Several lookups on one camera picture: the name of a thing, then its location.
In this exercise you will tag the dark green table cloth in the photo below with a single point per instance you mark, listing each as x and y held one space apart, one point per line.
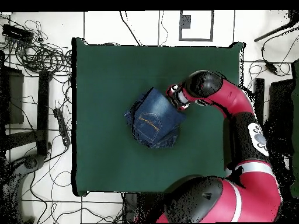
105 151

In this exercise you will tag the black flat panel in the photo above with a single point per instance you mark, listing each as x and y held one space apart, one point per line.
280 105
14 98

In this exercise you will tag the black electronics box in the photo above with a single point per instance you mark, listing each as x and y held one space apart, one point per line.
17 33

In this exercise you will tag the black power strip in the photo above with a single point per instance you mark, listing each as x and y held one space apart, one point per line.
62 127

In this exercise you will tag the black power adapter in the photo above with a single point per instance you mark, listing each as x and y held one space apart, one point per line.
271 67

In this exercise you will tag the black wheeled stand base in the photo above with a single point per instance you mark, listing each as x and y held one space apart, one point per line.
31 163

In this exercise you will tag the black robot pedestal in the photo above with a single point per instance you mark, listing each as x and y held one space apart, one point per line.
140 207

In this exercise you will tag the blue denim jeans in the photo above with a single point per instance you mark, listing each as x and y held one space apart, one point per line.
154 116

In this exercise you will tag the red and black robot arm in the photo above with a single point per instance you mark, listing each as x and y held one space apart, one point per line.
233 98

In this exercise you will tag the small grey square patch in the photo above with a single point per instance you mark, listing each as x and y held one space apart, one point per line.
186 22

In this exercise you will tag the black upright bar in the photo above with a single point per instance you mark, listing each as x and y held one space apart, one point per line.
259 93
43 112

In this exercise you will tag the green cloth sheet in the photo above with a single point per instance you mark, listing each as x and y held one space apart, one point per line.
296 116

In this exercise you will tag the black rod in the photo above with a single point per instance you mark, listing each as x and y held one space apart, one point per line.
268 34

